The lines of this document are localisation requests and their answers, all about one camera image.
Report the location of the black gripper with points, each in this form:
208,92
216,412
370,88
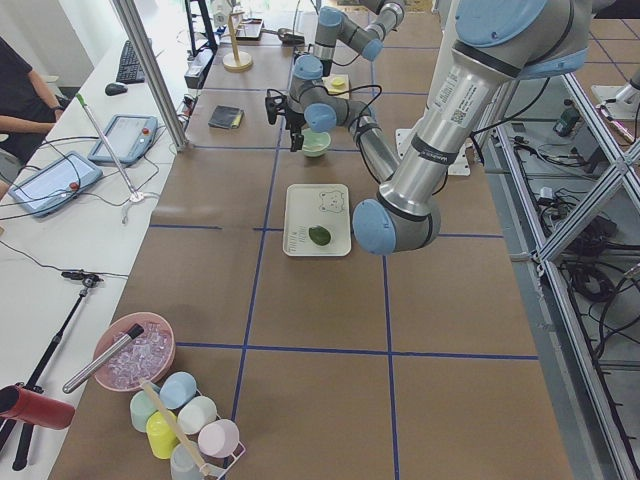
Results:
294,118
326,67

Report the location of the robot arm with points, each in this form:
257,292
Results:
335,25
495,42

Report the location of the light green bowl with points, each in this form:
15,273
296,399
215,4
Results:
315,144

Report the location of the pink bowl with ice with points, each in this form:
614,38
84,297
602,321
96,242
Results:
148,357

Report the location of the metal scoop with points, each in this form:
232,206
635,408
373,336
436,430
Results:
286,36

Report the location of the bamboo cutting board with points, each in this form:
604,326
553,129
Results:
338,91

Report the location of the dark tray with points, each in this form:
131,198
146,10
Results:
249,29

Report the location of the wooden stand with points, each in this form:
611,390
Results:
236,61

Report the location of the yellow sponge cloth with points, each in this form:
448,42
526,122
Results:
237,120

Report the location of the white bear tray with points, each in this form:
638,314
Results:
317,220

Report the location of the grey cleaning cloth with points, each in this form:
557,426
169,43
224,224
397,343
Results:
223,116

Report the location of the far teach pendant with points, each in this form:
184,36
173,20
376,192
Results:
131,136

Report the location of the teach pendant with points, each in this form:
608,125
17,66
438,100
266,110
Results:
131,136
55,185

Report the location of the black keyboard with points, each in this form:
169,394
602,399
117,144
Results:
130,70

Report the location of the black mouse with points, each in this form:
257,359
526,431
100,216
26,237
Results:
115,88

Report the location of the white rod green tip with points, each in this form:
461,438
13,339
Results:
135,196

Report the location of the near teach pendant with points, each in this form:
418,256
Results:
55,185

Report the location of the steel cylinder tool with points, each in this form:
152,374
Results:
90,369

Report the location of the seated person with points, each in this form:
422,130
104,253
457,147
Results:
29,109

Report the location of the blue cup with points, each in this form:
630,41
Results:
178,389

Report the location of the white cup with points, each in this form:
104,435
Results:
196,414

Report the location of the pink cup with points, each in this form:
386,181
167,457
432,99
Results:
219,439

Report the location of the green cup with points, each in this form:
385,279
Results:
141,408

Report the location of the yellow cup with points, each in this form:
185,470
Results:
161,438

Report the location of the grey cup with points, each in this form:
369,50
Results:
182,466

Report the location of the black tripod stick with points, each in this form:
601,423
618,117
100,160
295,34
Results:
89,281

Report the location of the red cylinder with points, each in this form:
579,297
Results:
19,403

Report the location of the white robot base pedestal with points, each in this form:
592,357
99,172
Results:
444,63

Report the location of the aluminium frame post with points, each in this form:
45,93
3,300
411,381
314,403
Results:
133,26

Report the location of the white wire cup rack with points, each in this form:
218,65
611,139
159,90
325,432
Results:
229,461

